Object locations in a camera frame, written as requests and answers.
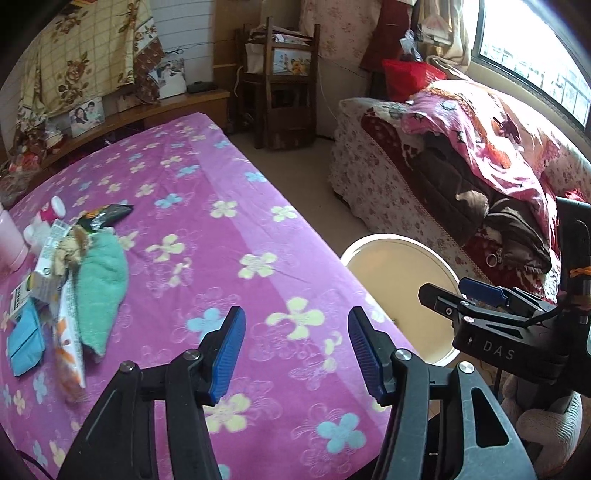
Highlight black plastic wrapper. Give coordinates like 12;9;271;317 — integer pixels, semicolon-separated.
76;204;134;232

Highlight floral covered sofa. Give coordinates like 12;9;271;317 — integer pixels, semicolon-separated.
328;55;591;324

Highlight pink water bottle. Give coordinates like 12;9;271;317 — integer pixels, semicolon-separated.
0;208;29;271

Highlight small white bottle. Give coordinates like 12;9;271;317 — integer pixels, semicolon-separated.
23;223;49;254

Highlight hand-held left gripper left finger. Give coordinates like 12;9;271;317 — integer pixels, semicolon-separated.
58;306;246;480

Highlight pink floral blanket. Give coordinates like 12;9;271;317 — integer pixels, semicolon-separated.
0;112;435;480

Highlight brown paper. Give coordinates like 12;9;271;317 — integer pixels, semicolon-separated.
53;226;90;278

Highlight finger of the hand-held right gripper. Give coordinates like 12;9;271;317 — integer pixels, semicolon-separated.
459;277;559;319
419;283;536;326

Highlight unframed leaning photo print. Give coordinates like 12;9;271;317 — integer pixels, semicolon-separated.
148;59;187;99

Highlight dark red hanging cloth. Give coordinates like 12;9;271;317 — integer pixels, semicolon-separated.
360;0;414;72

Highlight floral curtain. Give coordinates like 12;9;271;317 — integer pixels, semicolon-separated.
299;0;384;61

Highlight white green drink carton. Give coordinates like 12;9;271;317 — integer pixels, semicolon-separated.
9;219;77;324

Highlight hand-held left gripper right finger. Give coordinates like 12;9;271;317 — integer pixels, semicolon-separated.
348;306;539;480

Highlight green towel cloth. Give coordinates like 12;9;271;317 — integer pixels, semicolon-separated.
74;231;130;358

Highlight dark wooden chair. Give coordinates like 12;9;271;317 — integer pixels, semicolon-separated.
235;16;321;151

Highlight yellow floral hanging cloth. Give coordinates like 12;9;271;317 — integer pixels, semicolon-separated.
18;0;164;121

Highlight white plastic packet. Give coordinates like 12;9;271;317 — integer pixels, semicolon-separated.
51;277;88;402

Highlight red plastic bag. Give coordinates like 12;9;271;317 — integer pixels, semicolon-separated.
381;59;446;90

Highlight beige plush toy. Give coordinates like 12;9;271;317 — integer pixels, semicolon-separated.
501;374;583;478

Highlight pink printed quilt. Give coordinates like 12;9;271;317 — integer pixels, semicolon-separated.
401;79;561;250

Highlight brown jacket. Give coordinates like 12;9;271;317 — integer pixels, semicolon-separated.
411;134;555;278

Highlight cream round trash bin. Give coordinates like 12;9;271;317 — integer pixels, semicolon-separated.
341;233;462;367

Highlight framed couple photo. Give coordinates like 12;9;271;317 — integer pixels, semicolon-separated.
69;97;105;138

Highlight window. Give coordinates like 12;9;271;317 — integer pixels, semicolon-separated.
478;0;591;130

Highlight wooden low cabinet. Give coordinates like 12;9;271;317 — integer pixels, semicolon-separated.
0;89;230;185

